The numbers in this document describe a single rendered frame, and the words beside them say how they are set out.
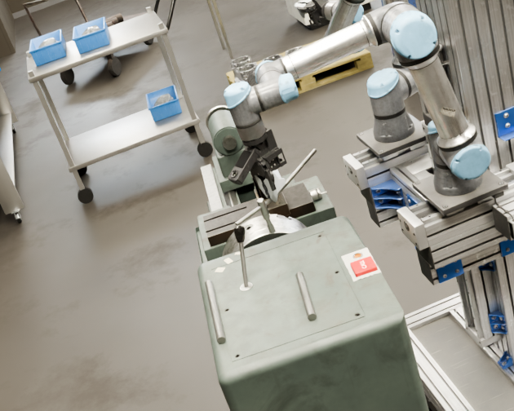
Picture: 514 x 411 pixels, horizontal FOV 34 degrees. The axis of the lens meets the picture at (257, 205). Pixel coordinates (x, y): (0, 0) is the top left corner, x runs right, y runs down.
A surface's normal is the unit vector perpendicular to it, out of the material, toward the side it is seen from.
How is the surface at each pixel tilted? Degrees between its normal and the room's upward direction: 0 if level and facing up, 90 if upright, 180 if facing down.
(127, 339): 0
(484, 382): 0
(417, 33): 83
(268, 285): 0
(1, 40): 90
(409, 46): 83
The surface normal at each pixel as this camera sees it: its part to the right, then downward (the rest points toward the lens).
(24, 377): -0.28, -0.84
